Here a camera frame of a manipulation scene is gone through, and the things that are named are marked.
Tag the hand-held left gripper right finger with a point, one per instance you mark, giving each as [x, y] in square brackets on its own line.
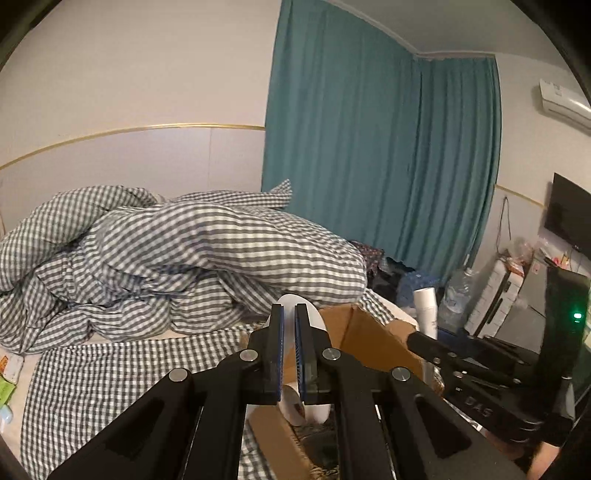
[302, 360]

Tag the grey white checked bed sheet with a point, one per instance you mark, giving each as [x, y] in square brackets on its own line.
[115, 383]

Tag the large clear water jug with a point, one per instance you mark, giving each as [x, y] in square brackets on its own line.
[457, 295]

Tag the cream bed sheet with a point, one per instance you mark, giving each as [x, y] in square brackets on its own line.
[18, 438]

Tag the black clothes pile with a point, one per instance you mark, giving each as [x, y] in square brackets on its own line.
[388, 277]

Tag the white orange printed packet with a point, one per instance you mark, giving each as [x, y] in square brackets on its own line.
[10, 369]

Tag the person's right hand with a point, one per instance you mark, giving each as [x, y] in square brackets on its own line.
[542, 461]

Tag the white oval plastic item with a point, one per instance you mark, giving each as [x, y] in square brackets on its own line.
[318, 318]

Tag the white air conditioner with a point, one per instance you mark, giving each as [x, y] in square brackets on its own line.
[563, 99]

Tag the black flat television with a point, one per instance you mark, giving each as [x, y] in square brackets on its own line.
[570, 212]

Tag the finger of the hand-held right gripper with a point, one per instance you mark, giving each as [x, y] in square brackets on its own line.
[480, 371]
[461, 346]

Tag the grey white checked duvet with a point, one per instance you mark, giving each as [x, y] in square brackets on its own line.
[184, 258]

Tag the light blue earbuds case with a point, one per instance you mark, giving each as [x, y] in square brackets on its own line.
[4, 414]

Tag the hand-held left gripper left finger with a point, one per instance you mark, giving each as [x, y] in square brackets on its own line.
[277, 360]

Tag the white suitcase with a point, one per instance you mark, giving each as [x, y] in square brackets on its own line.
[494, 295]

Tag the brown cardboard box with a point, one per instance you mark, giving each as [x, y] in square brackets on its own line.
[369, 332]

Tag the teal curtain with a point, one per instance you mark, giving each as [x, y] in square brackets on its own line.
[378, 138]

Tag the dark floral bag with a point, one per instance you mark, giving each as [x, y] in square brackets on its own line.
[369, 256]

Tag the grey cabinet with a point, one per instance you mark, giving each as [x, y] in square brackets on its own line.
[531, 295]

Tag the white tube bottle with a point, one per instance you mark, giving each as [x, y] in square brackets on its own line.
[425, 314]

